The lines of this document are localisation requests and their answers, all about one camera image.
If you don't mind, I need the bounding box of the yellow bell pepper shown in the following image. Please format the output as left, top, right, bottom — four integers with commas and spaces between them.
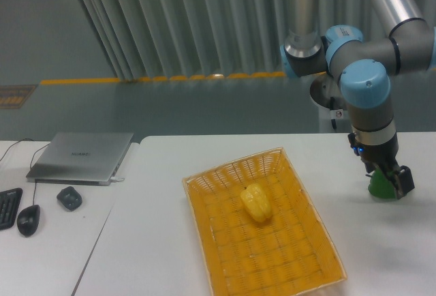
240, 183, 272, 222

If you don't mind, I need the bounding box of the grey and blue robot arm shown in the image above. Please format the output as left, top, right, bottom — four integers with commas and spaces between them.
280, 0, 435, 199

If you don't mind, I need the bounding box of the black keyboard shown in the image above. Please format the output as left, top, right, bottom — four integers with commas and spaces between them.
0, 188, 22, 230

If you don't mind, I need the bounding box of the silver closed laptop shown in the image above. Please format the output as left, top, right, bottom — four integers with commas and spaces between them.
27, 132, 134, 186

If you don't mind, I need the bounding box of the grey pleated curtain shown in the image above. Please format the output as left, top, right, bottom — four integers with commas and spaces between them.
63, 0, 436, 81

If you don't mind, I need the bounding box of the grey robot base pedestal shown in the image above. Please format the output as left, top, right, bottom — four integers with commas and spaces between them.
309, 73, 351, 133

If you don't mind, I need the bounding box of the green bell pepper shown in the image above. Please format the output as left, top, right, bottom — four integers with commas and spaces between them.
368, 169, 396, 200

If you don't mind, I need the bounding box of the black robot cable with tag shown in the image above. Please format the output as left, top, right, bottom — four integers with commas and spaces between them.
328, 96, 344, 131

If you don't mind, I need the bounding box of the black laptop cable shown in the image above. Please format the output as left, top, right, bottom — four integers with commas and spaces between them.
0, 138, 52, 169

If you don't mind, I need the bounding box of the black mouse cable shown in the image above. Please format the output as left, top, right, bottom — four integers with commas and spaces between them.
29, 141, 51, 206

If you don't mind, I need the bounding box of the black computer mouse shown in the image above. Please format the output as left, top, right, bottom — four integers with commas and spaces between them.
17, 205, 41, 237

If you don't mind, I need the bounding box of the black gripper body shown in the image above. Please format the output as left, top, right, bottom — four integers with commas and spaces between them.
347, 132, 399, 177

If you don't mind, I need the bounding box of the small black gadget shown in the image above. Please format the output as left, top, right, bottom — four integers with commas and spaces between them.
57, 186, 82, 211

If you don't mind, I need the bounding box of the yellow wicker basket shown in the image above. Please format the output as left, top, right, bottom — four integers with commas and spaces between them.
183, 148, 347, 295

